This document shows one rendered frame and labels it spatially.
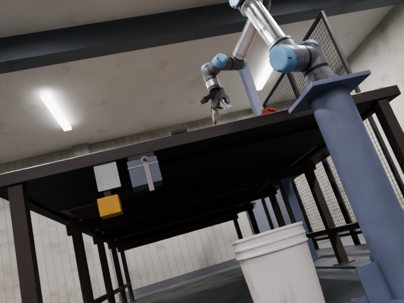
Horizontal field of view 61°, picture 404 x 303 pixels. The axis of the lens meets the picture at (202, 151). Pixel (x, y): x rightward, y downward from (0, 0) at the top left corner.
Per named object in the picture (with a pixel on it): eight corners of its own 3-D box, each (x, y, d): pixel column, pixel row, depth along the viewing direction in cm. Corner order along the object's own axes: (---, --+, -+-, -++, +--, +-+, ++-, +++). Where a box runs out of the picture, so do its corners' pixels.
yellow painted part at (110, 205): (121, 211, 147) (110, 160, 153) (100, 217, 145) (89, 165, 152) (123, 214, 154) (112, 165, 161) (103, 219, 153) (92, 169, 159)
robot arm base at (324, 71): (347, 76, 146) (337, 56, 148) (314, 86, 145) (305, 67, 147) (335, 91, 160) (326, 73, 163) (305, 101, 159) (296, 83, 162)
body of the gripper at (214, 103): (231, 103, 195) (224, 85, 198) (219, 103, 190) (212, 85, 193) (223, 110, 201) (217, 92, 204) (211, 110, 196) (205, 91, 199)
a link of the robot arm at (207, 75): (204, 61, 197) (198, 69, 204) (210, 77, 194) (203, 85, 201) (216, 61, 201) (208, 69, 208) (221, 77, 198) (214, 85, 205)
